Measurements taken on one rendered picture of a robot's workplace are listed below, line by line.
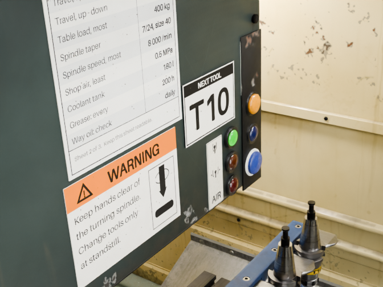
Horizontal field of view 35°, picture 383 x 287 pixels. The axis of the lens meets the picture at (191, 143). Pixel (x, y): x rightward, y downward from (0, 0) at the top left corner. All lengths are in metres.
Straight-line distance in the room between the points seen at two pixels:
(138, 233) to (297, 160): 1.05
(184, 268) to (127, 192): 1.34
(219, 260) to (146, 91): 1.36
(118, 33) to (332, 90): 1.02
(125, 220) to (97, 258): 0.05
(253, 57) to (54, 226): 0.33
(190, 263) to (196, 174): 1.26
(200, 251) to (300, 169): 0.48
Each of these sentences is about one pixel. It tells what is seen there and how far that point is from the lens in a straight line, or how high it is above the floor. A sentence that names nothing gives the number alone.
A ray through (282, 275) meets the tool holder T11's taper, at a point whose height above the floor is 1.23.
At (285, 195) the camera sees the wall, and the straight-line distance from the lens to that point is 1.69.
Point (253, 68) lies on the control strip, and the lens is 0.73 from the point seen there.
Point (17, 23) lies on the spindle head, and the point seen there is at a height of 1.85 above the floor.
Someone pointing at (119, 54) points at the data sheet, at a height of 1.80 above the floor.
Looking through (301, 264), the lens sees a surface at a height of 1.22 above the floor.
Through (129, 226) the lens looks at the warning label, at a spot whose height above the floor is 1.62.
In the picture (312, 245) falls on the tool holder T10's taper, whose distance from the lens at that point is 1.26.
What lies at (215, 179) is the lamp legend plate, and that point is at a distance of 0.71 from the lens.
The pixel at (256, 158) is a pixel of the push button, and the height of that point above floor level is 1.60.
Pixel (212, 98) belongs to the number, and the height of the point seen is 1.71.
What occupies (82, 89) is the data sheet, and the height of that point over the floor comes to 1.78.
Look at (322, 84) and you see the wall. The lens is 1.51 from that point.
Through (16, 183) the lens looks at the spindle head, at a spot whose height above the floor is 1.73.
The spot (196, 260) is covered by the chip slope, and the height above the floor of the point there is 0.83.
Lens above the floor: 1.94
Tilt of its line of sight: 25 degrees down
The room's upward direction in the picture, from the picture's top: 3 degrees counter-clockwise
